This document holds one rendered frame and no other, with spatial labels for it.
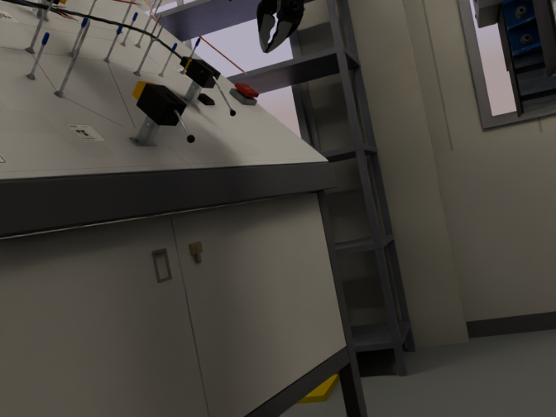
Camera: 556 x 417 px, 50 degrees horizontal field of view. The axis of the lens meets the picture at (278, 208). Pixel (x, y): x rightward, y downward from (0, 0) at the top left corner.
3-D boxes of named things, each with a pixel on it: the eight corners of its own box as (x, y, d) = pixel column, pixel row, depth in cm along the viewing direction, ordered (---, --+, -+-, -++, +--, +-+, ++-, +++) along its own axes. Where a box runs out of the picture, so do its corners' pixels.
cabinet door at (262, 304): (349, 345, 148) (319, 191, 149) (218, 438, 102) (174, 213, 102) (340, 346, 150) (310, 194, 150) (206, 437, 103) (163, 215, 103)
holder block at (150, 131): (167, 174, 98) (193, 124, 94) (122, 131, 102) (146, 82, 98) (185, 173, 101) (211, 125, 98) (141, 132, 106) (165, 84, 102)
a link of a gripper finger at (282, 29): (276, 44, 128) (289, 5, 122) (280, 59, 124) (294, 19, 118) (262, 40, 127) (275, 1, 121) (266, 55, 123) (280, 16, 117)
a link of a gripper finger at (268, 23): (262, 40, 127) (275, 1, 121) (266, 55, 123) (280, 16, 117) (248, 37, 126) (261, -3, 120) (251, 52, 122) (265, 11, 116)
